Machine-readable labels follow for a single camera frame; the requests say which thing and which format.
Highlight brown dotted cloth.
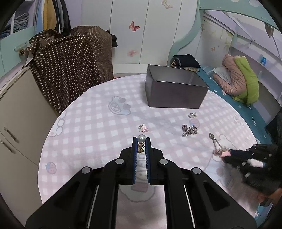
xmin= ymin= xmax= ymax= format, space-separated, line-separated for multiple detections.
xmin=26 ymin=26 xmax=114 ymax=114

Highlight hanging clothes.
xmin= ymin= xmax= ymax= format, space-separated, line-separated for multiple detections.
xmin=33 ymin=0 xmax=71 ymax=37

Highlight beige cabinet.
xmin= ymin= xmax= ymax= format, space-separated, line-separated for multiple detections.
xmin=1 ymin=68 xmax=57 ymax=224

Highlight blue box on shelf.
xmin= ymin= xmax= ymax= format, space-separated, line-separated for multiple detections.
xmin=259 ymin=55 xmax=267 ymax=66

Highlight right hand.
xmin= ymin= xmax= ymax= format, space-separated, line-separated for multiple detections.
xmin=257 ymin=188 xmax=281 ymax=206

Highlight grey metal box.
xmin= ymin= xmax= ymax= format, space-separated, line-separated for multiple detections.
xmin=145 ymin=64 xmax=209 ymax=109

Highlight pink checked tablecloth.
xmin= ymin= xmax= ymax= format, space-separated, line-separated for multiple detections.
xmin=38 ymin=75 xmax=258 ymax=228

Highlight teal bunk bed frame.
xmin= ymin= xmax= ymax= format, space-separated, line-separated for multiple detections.
xmin=167 ymin=1 xmax=281 ymax=65

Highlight small pink flower charm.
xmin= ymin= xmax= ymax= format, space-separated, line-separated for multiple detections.
xmin=138 ymin=124 xmax=149 ymax=133

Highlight teal bed sheet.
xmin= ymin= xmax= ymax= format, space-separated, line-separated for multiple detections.
xmin=197 ymin=66 xmax=275 ymax=144

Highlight silver rhinestone chain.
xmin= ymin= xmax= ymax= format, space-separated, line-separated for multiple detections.
xmin=181 ymin=123 xmax=198 ymax=137

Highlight folded dark clothes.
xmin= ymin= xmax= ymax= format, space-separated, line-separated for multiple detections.
xmin=171 ymin=54 xmax=200 ymax=68

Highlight pink charm jewelry cluster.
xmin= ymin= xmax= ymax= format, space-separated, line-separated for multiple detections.
xmin=209 ymin=133 xmax=231 ymax=158

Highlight pearl earring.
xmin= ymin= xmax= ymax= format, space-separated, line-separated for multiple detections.
xmin=138 ymin=134 xmax=146 ymax=153

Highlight pink padded jacket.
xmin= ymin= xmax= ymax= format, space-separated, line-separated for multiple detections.
xmin=213 ymin=54 xmax=247 ymax=96

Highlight white board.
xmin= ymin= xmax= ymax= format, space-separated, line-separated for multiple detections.
xmin=113 ymin=64 xmax=148 ymax=74

